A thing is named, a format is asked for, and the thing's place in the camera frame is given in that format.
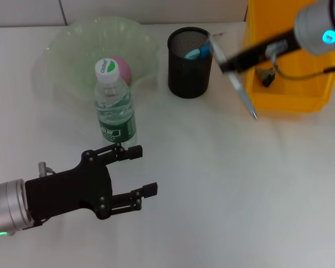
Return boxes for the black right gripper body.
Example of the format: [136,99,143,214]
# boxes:
[247,27,302,66]

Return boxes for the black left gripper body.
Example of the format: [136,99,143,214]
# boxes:
[25,150,114,221]

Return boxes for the white grey ballpoint pen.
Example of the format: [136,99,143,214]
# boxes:
[208,32,260,121]

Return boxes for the green plastic wrapper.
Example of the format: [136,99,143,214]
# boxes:
[255,65,277,89]

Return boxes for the blue scissors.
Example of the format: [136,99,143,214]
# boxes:
[184,45,214,61]

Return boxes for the clear green-label water bottle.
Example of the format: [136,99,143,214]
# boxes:
[94,58,137,149]

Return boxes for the pink toy peach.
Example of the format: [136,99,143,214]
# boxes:
[110,55,132,84]

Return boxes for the black mesh pen holder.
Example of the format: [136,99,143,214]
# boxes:
[166,27,216,99]

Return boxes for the translucent green fruit plate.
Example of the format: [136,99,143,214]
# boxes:
[30,16,161,108]

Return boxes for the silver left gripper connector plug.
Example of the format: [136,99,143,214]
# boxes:
[37,161,57,178]

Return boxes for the yellow plastic bin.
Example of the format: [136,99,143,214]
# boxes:
[242,0,335,114]

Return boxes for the grey right arm cable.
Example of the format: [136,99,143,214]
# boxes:
[272,52,335,82]

